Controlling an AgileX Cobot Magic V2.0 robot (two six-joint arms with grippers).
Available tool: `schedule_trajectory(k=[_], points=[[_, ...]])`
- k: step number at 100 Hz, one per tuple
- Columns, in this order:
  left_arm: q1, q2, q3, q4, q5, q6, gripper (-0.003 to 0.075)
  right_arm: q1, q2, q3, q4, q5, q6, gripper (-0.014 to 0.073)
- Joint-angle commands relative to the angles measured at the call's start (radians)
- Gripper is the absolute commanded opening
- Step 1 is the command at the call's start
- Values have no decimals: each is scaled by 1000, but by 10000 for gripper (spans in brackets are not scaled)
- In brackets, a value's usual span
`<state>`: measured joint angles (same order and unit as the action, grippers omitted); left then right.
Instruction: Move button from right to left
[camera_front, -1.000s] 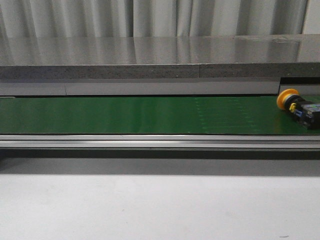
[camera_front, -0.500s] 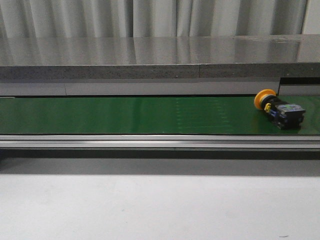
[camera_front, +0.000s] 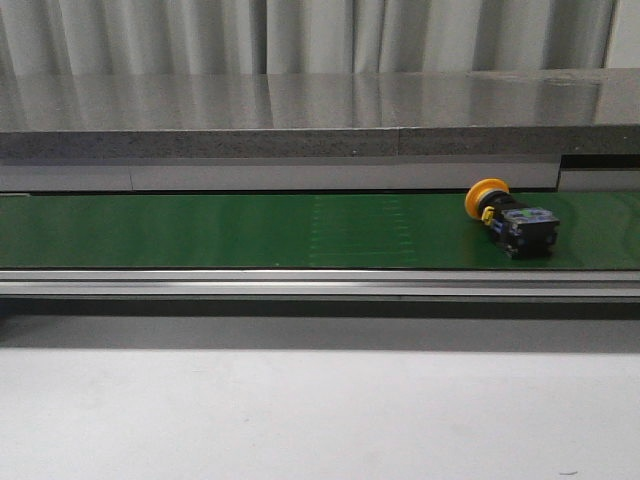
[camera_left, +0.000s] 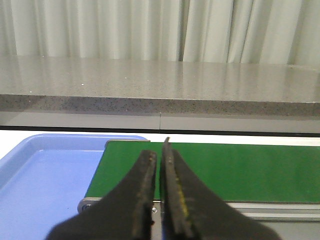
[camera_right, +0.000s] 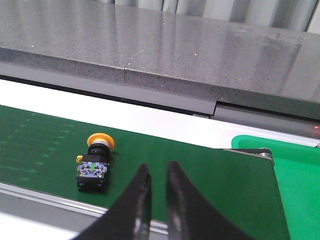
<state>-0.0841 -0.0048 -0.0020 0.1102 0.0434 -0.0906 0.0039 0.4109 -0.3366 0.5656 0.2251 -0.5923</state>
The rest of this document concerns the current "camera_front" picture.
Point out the yellow mushroom push button switch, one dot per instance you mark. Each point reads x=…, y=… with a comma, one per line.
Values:
x=520, y=230

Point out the grey stone slab bench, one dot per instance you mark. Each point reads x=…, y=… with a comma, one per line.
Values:
x=320, y=115

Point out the green conveyor belt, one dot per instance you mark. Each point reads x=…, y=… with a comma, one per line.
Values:
x=597, y=231

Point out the white pleated curtain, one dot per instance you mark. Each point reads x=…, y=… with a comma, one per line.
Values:
x=277, y=37

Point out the grey rear conveyor rail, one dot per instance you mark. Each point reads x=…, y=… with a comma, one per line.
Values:
x=591, y=172

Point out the aluminium front conveyor rail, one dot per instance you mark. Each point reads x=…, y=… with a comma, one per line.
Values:
x=615, y=286

